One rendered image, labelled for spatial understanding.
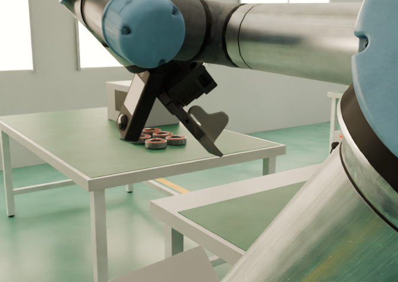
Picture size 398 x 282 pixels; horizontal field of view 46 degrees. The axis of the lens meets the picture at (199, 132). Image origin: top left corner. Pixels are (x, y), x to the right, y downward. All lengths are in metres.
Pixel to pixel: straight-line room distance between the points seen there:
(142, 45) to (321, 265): 0.29
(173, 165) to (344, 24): 1.72
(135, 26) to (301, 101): 6.77
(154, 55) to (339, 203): 0.29
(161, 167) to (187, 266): 1.33
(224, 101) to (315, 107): 1.80
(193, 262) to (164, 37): 0.40
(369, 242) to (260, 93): 6.37
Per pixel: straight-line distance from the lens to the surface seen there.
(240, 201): 1.63
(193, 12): 0.53
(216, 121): 0.70
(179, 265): 0.75
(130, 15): 0.46
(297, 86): 7.11
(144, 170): 2.02
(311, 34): 0.44
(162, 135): 2.56
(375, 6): 0.21
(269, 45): 0.48
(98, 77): 5.28
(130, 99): 0.69
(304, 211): 0.27
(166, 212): 1.56
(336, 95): 5.04
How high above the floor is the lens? 1.30
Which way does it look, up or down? 11 degrees down
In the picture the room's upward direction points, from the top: straight up
